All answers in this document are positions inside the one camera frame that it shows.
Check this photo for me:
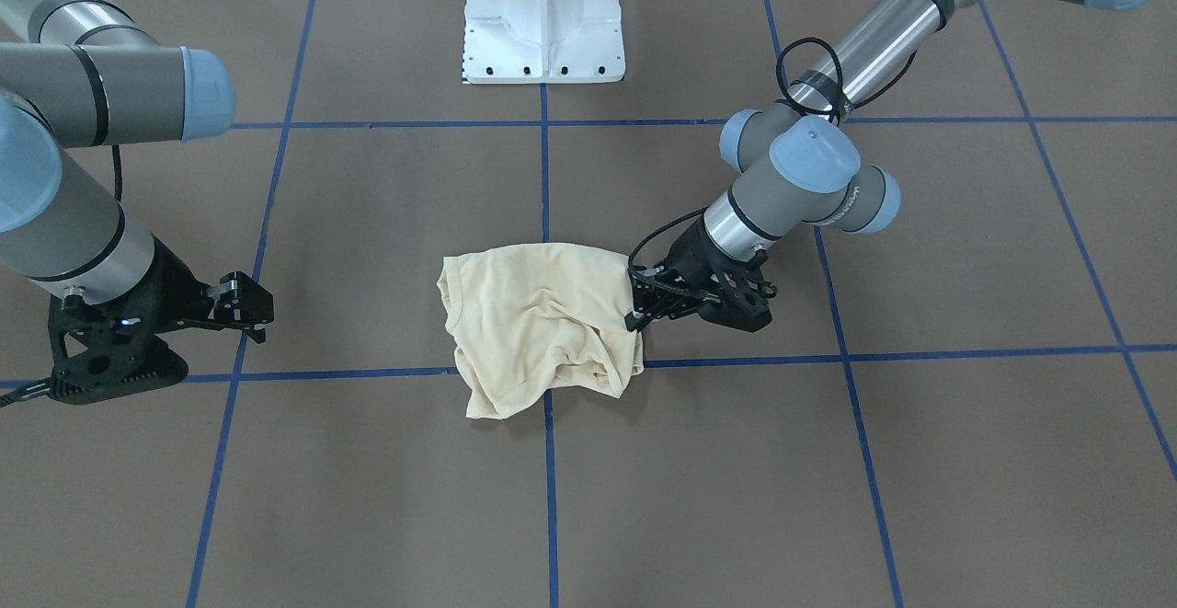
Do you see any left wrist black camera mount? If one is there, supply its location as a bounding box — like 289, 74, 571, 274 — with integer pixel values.
697, 263, 778, 333

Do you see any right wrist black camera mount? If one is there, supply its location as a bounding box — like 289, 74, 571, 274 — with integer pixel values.
48, 296, 189, 406

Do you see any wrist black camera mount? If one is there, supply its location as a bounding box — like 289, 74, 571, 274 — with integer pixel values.
48, 296, 189, 406
697, 263, 778, 333

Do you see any white pedestal column base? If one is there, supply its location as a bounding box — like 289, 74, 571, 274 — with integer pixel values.
463, 0, 626, 85

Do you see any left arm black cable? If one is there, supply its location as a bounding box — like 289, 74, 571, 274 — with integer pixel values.
627, 0, 920, 269

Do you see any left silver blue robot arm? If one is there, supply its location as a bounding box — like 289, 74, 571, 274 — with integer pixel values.
623, 0, 1150, 332

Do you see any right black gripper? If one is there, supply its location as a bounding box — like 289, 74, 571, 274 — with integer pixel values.
120, 238, 275, 345

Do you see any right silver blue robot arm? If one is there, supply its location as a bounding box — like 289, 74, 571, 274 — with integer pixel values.
4, 0, 274, 347

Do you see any cream long sleeve shirt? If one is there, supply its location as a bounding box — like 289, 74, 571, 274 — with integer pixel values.
437, 243, 645, 420

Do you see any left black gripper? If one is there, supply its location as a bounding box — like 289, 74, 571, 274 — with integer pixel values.
623, 219, 769, 332

